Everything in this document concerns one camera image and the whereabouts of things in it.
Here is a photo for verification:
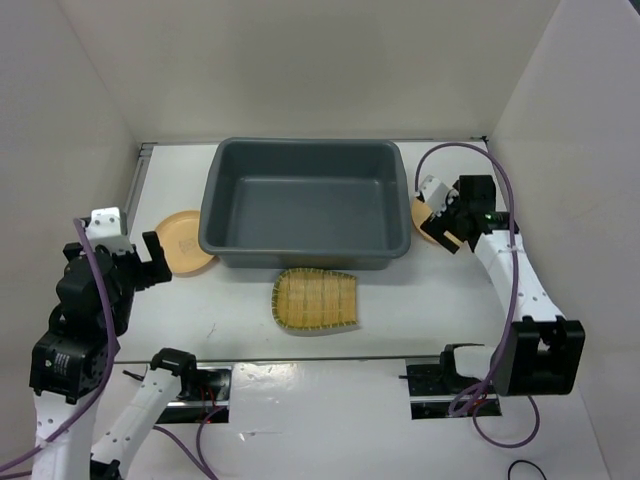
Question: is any tan plate with square print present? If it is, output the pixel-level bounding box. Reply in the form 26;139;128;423
411;197;437;245

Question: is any tan plate with bear print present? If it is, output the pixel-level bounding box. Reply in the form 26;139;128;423
155;210;214;275

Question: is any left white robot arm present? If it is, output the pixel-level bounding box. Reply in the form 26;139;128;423
29;232;199;479

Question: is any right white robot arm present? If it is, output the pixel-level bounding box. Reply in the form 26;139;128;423
417;175;586;396

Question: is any grey plastic bin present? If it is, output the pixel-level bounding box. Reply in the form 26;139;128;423
199;138;411;270

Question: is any woven bamboo tray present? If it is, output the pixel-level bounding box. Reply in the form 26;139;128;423
271;267;359;332

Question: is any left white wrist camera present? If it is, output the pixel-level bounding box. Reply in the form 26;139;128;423
85;207;133;255

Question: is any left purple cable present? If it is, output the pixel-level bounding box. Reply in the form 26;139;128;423
0;217;221;480

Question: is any purple cable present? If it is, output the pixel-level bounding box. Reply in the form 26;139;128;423
0;217;221;480
414;142;542;445

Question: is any aluminium frame rail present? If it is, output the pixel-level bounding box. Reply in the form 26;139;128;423
124;142;156;228

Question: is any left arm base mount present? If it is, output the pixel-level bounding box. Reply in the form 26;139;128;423
156;366;232;425

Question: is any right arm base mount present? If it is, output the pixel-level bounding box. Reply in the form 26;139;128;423
399;353;479;420

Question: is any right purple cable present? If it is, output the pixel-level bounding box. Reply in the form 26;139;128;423
414;142;542;445

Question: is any black cable loop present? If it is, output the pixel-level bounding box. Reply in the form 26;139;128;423
508;460;547;480

